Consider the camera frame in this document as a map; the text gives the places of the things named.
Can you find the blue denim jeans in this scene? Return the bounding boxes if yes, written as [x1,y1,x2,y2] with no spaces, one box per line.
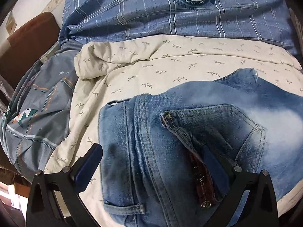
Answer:
[99,69,302,226]

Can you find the grey patterned bed sheet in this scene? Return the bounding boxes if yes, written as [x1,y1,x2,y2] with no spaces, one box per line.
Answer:
[1,40,83,182]

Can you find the brown wooden headboard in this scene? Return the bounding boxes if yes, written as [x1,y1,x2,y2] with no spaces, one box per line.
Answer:
[1,12,60,88]

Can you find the blue plaid pillow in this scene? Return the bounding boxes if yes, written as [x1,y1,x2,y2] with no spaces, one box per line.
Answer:
[59,0,300,56]

